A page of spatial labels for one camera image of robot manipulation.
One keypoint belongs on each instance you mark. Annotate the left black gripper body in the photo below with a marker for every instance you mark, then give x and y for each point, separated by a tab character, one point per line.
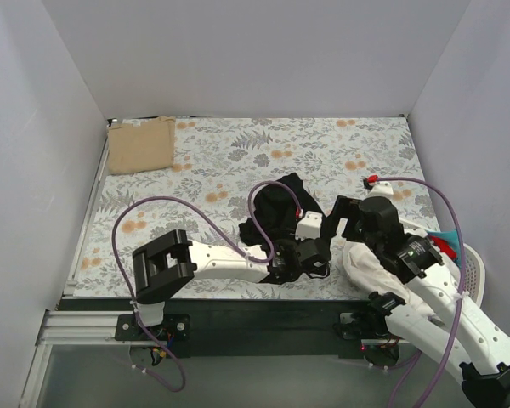
313	253

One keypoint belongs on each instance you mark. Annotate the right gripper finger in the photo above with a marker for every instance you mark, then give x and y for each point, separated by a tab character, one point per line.
352	230
344	208

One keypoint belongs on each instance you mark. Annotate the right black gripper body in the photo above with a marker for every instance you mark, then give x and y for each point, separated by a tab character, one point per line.
348	215

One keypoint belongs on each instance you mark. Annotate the black t shirt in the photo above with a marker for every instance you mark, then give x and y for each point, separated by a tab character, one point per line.
276	211

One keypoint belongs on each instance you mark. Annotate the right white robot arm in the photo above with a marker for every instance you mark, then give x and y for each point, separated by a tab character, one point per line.
468	344

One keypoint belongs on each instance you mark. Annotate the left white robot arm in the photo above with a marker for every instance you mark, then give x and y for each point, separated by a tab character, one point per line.
162	267

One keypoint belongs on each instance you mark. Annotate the white t shirt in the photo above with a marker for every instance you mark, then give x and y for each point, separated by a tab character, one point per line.
364	270

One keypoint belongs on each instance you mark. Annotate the red garment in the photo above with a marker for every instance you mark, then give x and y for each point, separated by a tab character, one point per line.
444	247

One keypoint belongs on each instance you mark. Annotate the teal garment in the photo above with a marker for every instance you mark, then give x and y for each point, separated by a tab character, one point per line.
452	238

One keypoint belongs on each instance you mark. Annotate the white laundry basket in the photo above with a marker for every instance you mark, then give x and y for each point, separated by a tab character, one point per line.
475	275

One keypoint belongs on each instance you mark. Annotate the floral table mat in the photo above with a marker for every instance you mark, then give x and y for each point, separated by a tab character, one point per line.
222	169

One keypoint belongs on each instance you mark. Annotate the folded beige t shirt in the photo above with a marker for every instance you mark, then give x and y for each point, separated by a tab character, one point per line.
148	146

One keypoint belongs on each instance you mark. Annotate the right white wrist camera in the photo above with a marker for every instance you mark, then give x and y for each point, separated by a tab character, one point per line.
377	188

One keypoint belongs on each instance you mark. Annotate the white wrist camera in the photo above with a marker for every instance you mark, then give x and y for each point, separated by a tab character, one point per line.
377	188
309	225

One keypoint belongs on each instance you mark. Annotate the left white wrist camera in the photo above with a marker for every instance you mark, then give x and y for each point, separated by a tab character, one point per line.
309	225

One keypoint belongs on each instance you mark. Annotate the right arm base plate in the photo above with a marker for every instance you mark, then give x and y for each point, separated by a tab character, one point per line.
365	326

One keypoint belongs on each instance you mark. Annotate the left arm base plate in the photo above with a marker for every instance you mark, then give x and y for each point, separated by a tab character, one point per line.
175	327

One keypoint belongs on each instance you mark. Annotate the aluminium frame rail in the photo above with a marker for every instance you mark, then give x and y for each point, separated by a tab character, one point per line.
79	328

